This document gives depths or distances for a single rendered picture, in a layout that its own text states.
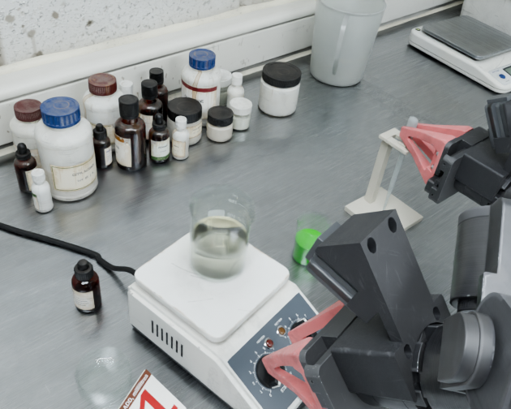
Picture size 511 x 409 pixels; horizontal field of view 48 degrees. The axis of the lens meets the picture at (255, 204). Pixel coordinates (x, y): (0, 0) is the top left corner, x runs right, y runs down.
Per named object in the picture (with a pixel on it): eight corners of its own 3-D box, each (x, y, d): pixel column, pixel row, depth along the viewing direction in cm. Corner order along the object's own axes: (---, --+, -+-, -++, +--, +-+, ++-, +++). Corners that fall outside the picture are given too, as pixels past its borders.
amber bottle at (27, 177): (15, 192, 77) (6, 148, 72) (23, 179, 79) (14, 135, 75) (37, 195, 77) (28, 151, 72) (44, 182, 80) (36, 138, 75)
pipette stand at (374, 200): (422, 221, 81) (451, 148, 73) (385, 243, 77) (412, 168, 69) (380, 190, 86) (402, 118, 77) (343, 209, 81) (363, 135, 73)
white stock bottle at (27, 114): (47, 148, 85) (36, 90, 79) (66, 167, 82) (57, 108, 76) (11, 162, 82) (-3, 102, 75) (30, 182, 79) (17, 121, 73)
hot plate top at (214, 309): (293, 277, 60) (294, 271, 60) (217, 347, 53) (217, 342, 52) (209, 221, 65) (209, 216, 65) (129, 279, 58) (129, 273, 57)
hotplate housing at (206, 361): (341, 359, 62) (357, 314, 57) (268, 445, 54) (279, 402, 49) (195, 256, 72) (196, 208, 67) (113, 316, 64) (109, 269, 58)
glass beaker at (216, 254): (173, 265, 59) (174, 204, 54) (214, 234, 63) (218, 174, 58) (225, 301, 56) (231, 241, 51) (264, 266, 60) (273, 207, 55)
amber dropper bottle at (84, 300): (87, 288, 66) (80, 247, 62) (107, 299, 65) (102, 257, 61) (69, 305, 64) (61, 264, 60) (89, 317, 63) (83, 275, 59)
